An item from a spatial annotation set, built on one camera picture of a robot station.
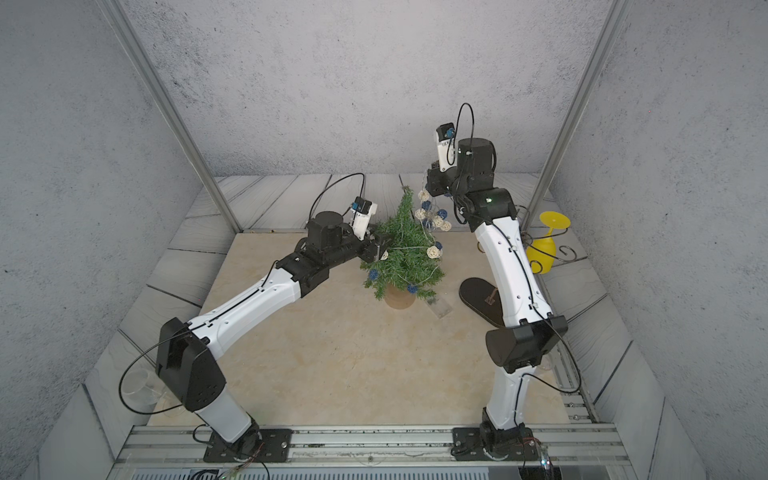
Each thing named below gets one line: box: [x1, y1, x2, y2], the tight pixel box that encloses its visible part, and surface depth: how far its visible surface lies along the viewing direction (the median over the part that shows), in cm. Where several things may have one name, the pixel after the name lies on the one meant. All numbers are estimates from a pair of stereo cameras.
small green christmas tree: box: [360, 187, 445, 309], surface depth 79 cm
